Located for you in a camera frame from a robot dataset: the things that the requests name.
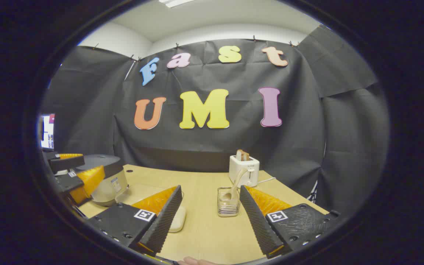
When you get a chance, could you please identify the grey silver rice cooker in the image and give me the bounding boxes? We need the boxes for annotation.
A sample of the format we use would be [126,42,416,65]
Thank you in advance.
[75,155,130,206]

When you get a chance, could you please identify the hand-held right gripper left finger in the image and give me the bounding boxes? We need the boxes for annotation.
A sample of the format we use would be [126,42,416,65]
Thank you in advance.
[87,185,183,257]

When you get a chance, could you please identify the computer monitor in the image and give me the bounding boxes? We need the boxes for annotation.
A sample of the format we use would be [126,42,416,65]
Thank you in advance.
[41,114,55,149]

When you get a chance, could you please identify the white toaster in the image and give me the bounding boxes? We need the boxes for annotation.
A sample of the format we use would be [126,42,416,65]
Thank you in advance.
[229,155,260,187]

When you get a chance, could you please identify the black backdrop cloth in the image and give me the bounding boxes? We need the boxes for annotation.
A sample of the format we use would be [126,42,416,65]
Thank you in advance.
[41,35,389,218]

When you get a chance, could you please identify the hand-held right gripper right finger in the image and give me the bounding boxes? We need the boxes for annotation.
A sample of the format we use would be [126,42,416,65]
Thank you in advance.
[239,185,340,259]

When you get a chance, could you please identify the wooden spoon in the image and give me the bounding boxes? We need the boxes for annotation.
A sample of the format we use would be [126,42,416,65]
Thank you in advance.
[222,167,249,201]

